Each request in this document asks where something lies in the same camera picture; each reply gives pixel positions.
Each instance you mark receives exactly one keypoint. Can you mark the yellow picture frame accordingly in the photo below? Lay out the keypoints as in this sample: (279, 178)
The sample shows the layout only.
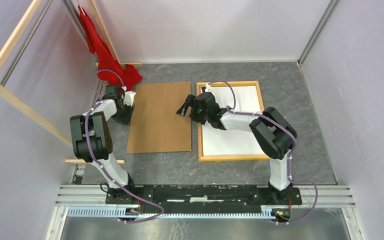
(202, 158)

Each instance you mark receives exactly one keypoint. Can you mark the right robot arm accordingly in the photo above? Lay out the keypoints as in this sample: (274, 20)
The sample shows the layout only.
(273, 133)

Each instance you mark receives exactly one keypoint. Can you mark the brown cardboard backing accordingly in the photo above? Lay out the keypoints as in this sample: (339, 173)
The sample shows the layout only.
(155, 127)

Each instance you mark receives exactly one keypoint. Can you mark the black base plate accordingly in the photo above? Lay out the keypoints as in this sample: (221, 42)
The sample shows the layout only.
(203, 199)

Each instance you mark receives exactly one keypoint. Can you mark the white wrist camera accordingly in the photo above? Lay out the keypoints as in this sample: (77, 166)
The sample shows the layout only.
(128, 96)
(206, 89)

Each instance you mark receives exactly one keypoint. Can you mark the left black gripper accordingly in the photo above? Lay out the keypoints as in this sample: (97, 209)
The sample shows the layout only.
(127, 120)

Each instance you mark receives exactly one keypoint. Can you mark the red cloth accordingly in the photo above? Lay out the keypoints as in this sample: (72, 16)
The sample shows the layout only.
(111, 71)

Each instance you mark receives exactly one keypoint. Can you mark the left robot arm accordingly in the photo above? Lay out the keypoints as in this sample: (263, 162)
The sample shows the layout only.
(92, 141)

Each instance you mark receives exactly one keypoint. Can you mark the aluminium rail base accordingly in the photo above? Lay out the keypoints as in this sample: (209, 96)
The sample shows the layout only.
(89, 201)

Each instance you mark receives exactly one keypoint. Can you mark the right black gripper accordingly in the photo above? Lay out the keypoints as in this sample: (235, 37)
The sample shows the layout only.
(190, 101)

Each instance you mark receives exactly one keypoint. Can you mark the building photo print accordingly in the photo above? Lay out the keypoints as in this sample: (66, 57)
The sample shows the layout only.
(217, 142)

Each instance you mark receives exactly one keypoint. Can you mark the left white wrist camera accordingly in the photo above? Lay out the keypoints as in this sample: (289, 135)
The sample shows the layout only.
(128, 96)

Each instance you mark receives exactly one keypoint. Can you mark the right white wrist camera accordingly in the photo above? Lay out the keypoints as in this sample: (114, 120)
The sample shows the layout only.
(206, 89)

